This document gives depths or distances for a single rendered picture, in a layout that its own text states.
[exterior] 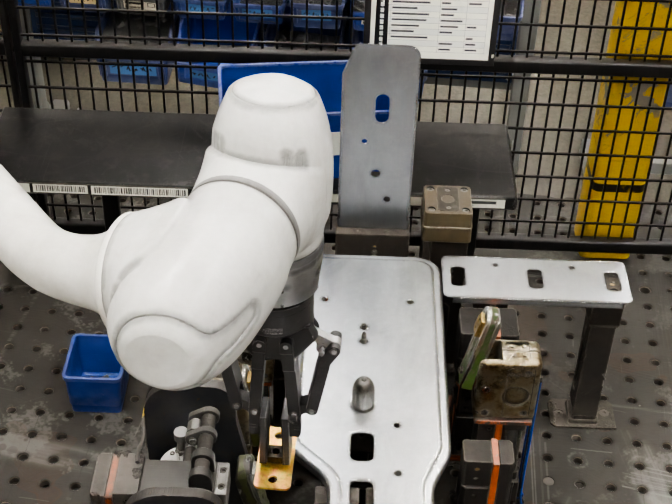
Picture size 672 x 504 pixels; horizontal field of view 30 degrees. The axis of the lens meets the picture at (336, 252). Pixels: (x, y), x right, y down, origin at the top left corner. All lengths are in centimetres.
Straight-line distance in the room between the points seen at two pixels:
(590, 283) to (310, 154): 102
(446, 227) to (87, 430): 68
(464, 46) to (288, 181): 119
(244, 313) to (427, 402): 84
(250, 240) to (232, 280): 4
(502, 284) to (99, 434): 71
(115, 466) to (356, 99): 67
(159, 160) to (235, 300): 123
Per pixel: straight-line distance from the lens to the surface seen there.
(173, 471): 146
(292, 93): 103
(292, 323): 115
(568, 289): 196
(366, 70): 187
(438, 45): 217
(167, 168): 212
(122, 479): 157
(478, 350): 175
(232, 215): 96
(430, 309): 189
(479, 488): 174
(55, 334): 232
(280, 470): 132
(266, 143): 101
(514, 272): 198
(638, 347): 234
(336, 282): 193
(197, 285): 91
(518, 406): 182
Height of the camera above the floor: 226
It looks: 39 degrees down
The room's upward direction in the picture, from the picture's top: 2 degrees clockwise
